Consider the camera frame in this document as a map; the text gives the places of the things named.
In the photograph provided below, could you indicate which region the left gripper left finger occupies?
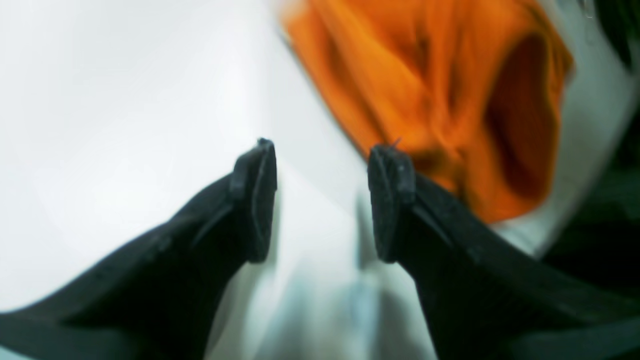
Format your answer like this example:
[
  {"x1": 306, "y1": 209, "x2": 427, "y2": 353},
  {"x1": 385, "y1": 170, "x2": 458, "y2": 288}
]
[{"x1": 1, "y1": 138, "x2": 277, "y2": 360}]

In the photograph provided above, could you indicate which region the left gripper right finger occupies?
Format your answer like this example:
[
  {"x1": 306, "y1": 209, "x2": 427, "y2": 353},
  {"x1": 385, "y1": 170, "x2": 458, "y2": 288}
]
[{"x1": 367, "y1": 145, "x2": 639, "y2": 360}]

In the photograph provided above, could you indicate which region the orange t-shirt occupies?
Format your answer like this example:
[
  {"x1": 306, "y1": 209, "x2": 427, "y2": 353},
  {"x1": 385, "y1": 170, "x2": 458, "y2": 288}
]
[{"x1": 282, "y1": 0, "x2": 574, "y2": 223}]

